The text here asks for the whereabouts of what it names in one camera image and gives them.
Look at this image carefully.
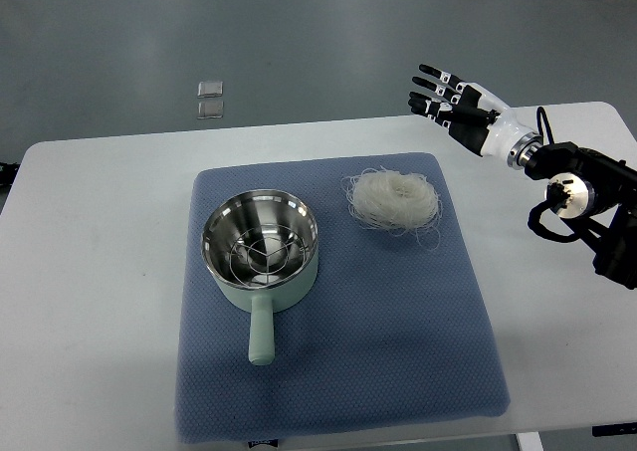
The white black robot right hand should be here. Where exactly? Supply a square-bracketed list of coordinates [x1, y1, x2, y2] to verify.
[408, 64, 543, 169]

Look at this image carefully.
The white vermicelli nest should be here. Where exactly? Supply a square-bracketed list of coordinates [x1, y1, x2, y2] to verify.
[340, 167, 443, 251]

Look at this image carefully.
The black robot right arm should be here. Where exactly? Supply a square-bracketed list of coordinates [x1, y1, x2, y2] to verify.
[524, 107, 636, 290]

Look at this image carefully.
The mint green steel pot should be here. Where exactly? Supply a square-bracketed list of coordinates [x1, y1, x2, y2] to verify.
[201, 189, 319, 365]

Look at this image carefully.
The blue textured mat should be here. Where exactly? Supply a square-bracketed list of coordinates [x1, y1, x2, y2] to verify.
[175, 152, 510, 443]

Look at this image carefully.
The upper metal floor plate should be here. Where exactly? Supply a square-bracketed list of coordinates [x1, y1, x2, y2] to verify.
[197, 80, 223, 98]

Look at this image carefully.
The white table leg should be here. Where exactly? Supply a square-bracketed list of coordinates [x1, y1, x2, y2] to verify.
[516, 432, 544, 451]

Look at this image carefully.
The black object at left edge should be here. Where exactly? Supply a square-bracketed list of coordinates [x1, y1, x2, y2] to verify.
[0, 162, 20, 187]

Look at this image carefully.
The wire steaming rack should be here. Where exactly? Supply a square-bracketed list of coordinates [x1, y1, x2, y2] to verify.
[229, 224, 307, 289]

